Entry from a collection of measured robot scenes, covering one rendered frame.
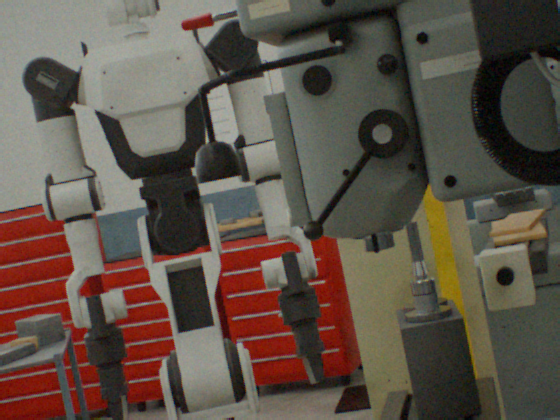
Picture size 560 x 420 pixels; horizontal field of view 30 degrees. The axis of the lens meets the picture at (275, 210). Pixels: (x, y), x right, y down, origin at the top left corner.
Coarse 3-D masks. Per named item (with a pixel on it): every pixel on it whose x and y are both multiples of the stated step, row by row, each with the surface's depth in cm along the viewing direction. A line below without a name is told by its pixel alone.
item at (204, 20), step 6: (228, 12) 172; (234, 12) 171; (186, 18) 173; (192, 18) 173; (198, 18) 172; (204, 18) 172; (210, 18) 172; (216, 18) 172; (222, 18) 172; (228, 18) 172; (186, 24) 173; (192, 24) 172; (198, 24) 172; (204, 24) 172; (210, 24) 172; (186, 30) 173
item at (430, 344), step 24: (408, 312) 207; (456, 312) 198; (408, 336) 194; (432, 336) 193; (456, 336) 193; (408, 360) 194; (432, 360) 194; (456, 360) 193; (432, 384) 194; (456, 384) 193; (432, 408) 194; (456, 408) 194; (480, 408) 194
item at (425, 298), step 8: (416, 288) 197; (424, 288) 196; (432, 288) 197; (416, 296) 197; (424, 296) 196; (432, 296) 197; (416, 304) 198; (424, 304) 197; (432, 304) 197; (416, 312) 199; (424, 312) 197; (432, 312) 197
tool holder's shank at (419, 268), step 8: (408, 224) 197; (416, 224) 197; (408, 232) 197; (416, 232) 197; (408, 240) 198; (416, 240) 197; (416, 248) 197; (416, 256) 197; (416, 264) 197; (424, 264) 198; (416, 272) 197; (424, 272) 197; (416, 280) 199
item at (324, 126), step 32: (320, 32) 150; (352, 32) 149; (384, 32) 148; (320, 64) 150; (352, 64) 149; (288, 96) 154; (320, 96) 150; (352, 96) 150; (384, 96) 149; (320, 128) 151; (352, 128) 150; (416, 128) 150; (320, 160) 152; (352, 160) 151; (384, 160) 150; (416, 160) 150; (320, 192) 153; (352, 192) 151; (384, 192) 151; (416, 192) 152; (352, 224) 154; (384, 224) 154
